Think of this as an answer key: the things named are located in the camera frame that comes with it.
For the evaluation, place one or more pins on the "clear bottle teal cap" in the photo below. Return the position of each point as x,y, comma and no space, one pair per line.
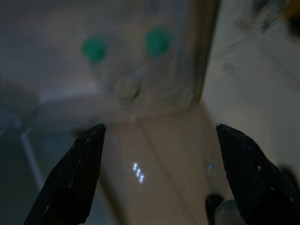
93,49
158,42

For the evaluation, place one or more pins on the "large silver fridge door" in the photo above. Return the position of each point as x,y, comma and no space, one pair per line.
199,58

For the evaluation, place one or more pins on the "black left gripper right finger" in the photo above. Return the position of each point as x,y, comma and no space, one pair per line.
257,192

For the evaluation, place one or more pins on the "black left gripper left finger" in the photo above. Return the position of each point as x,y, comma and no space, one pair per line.
68,187

